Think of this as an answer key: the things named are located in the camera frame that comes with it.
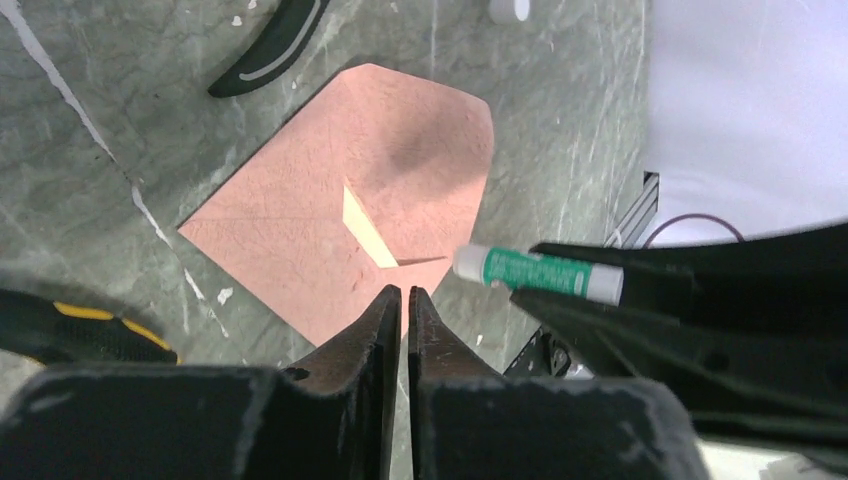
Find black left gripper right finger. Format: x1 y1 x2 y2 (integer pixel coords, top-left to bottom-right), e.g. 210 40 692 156
408 287 709 479

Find aluminium extrusion frame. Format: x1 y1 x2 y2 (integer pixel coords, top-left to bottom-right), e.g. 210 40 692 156
604 172 660 249

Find black yellow screwdriver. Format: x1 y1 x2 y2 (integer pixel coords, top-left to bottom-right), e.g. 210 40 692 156
1 289 181 365

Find black handled pliers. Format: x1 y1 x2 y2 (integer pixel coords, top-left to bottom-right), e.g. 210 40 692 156
207 0 330 98

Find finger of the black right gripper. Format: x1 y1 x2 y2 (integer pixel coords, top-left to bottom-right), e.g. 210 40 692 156
511 290 847 451
532 224 847 338

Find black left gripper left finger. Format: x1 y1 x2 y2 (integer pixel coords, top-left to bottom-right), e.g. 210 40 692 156
1 285 402 479

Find pink paper envelope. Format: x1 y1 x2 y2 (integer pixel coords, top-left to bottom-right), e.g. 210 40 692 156
180 63 494 345

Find cream lined letter paper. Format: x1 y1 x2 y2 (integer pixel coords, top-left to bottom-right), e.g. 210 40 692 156
342 185 399 269

